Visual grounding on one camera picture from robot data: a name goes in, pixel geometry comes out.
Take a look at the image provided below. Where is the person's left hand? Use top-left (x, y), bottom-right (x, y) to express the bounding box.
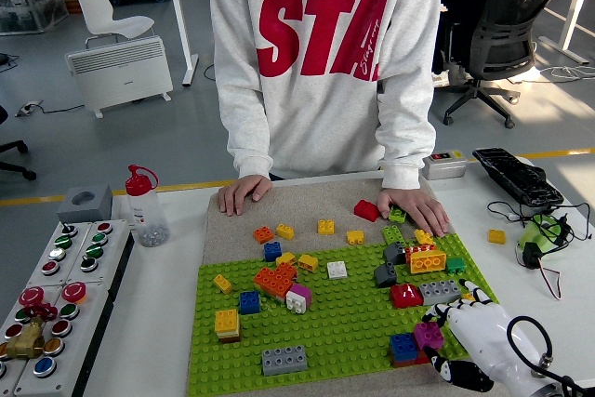
top-left (376, 187), bottom-right (452, 239)

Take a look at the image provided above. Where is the person's right hand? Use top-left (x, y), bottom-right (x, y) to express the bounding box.
top-left (217, 173), bottom-right (274, 218)

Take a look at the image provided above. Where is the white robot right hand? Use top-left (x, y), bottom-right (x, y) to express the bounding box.
top-left (420, 278), bottom-right (566, 397)

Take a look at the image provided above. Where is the magenta square toy brick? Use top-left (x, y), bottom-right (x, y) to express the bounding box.
top-left (412, 321), bottom-right (445, 351)

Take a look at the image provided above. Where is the blue square toy brick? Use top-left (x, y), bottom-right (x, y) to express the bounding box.
top-left (389, 332), bottom-right (419, 364)
top-left (262, 241), bottom-right (284, 263)
top-left (239, 290), bottom-right (262, 316)

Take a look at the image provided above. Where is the green toy baseplate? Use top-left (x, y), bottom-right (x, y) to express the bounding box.
top-left (188, 232), bottom-right (525, 397)

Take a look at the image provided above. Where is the orange long toy brick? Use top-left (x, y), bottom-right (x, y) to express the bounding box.
top-left (403, 243), bottom-right (438, 257)

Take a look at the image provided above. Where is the red curved-top toy brick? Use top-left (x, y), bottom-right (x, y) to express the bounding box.
top-left (389, 283), bottom-right (424, 310)
top-left (352, 199), bottom-right (382, 222)

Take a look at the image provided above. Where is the grey eight-stud toy brick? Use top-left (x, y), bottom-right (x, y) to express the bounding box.
top-left (261, 344), bottom-right (309, 377)
top-left (417, 279), bottom-right (463, 308)

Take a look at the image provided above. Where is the white square toy brick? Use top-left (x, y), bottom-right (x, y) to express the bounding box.
top-left (326, 259), bottom-right (349, 281)

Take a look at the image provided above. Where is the dark grey sloped brick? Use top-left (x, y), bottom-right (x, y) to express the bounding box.
top-left (383, 241), bottom-right (408, 266)
top-left (374, 260), bottom-right (399, 289)

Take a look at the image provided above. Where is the large yellow holed brick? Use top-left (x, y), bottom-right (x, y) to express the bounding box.
top-left (408, 249), bottom-right (447, 275)

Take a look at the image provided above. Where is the grey-brown mat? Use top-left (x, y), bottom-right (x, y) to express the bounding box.
top-left (187, 177), bottom-right (525, 397)

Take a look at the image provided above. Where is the orange brick cluster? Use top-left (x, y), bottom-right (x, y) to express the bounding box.
top-left (253, 261), bottom-right (298, 301)

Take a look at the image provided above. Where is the clear bottle with red cap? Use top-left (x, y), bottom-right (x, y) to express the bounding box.
top-left (124, 164), bottom-right (171, 248)

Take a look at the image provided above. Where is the black keyboard in plastic wrap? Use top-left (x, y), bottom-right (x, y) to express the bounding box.
top-left (471, 147), bottom-right (565, 208)

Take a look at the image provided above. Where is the green plastic device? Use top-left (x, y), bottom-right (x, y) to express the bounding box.
top-left (517, 213), bottom-right (571, 263)

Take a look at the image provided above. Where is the white and magenta brick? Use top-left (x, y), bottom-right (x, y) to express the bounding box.
top-left (284, 283), bottom-right (313, 315)

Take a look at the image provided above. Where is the yellow tan brown brick stack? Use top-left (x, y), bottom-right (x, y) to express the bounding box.
top-left (214, 308), bottom-right (243, 344)

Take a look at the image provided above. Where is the grey push-button control box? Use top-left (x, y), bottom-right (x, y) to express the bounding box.
top-left (64, 218), bottom-right (136, 286)
top-left (27, 221), bottom-right (94, 287)
top-left (0, 284), bottom-right (64, 397)
top-left (13, 281), bottom-right (115, 397)

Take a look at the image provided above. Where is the grey block with round hole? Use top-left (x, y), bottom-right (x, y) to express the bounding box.
top-left (56, 184), bottom-right (114, 225)

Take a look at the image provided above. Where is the white panel heater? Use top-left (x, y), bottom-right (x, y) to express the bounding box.
top-left (64, 34), bottom-right (175, 120)

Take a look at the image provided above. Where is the black mesh office chair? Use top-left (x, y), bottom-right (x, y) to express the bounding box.
top-left (441, 0), bottom-right (576, 129)

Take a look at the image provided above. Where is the grey floor socket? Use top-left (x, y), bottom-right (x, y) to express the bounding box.
top-left (14, 99), bottom-right (46, 118)

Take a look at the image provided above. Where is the white plastic chair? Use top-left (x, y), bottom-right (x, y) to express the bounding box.
top-left (73, 0), bottom-right (156, 49)

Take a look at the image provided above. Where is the black swivel chair base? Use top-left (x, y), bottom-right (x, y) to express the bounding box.
top-left (0, 103), bottom-right (38, 182)

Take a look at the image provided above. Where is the white desk with wooden top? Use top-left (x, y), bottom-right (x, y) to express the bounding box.
top-left (515, 0), bottom-right (595, 66)

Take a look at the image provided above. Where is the brass valve with red handwheel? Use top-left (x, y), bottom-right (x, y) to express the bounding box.
top-left (4, 304), bottom-right (60, 361)

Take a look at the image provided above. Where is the transparent storage box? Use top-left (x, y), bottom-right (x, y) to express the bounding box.
top-left (0, 0), bottom-right (71, 36)

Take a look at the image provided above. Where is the grey two-button switch box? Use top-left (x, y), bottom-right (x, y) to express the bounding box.
top-left (421, 149), bottom-right (469, 181)

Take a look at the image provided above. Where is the thin black cable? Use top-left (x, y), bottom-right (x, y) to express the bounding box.
top-left (486, 200), bottom-right (594, 243)

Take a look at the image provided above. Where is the red and white wire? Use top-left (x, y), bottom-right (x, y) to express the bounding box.
top-left (514, 241), bottom-right (563, 301)

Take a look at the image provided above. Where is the white desk with cables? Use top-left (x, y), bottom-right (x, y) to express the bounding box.
top-left (155, 0), bottom-right (220, 88)

